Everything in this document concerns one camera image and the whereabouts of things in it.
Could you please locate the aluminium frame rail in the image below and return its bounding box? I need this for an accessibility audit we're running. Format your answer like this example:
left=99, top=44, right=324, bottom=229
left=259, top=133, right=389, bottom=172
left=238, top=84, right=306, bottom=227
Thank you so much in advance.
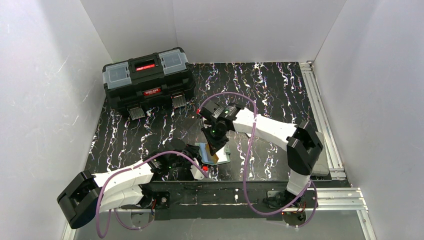
left=299, top=61, right=347, bottom=181

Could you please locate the black toolbox with grey lids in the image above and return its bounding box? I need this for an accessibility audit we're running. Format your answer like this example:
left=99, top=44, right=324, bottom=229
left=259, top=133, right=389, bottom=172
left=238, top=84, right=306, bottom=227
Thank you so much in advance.
left=102, top=47, right=196, bottom=120

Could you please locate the mint green card holder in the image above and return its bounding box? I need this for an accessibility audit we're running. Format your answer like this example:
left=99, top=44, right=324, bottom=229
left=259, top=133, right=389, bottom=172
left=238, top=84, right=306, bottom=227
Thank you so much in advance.
left=195, top=142, right=231, bottom=166

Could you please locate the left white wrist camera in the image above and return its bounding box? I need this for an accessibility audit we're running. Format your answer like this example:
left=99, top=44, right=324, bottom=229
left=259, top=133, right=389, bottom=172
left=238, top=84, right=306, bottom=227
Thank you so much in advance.
left=190, top=164, right=208, bottom=180

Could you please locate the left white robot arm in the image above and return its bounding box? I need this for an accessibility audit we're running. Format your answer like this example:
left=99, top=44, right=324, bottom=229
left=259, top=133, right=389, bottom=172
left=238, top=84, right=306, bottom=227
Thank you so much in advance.
left=56, top=139, right=205, bottom=229

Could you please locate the grey pad on table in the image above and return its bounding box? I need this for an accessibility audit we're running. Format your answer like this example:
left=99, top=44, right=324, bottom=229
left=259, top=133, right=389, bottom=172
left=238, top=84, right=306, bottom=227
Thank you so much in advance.
left=311, top=131, right=330, bottom=177

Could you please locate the orange credit card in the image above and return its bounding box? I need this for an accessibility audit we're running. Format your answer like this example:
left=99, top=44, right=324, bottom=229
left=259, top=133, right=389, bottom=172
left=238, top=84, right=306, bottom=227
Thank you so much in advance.
left=205, top=144, right=228, bottom=165

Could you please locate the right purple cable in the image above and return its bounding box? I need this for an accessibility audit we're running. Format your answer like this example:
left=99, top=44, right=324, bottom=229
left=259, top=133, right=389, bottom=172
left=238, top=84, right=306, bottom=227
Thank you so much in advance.
left=197, top=92, right=319, bottom=229

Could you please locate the purple cable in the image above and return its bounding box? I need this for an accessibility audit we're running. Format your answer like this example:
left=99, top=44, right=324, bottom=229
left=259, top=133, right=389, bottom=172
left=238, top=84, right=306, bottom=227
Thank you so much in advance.
left=95, top=150, right=210, bottom=239
left=197, top=92, right=319, bottom=229

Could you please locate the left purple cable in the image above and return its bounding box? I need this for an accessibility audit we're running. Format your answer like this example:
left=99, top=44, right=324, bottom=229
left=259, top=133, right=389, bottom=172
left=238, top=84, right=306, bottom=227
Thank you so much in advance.
left=95, top=150, right=210, bottom=239

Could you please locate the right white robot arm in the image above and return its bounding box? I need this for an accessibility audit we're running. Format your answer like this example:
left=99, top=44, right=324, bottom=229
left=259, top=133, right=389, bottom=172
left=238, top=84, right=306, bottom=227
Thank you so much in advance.
left=199, top=101, right=324, bottom=196

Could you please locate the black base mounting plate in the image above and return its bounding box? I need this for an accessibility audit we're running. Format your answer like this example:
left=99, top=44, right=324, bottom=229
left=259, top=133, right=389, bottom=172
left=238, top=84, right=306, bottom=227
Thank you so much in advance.
left=81, top=180, right=350, bottom=221

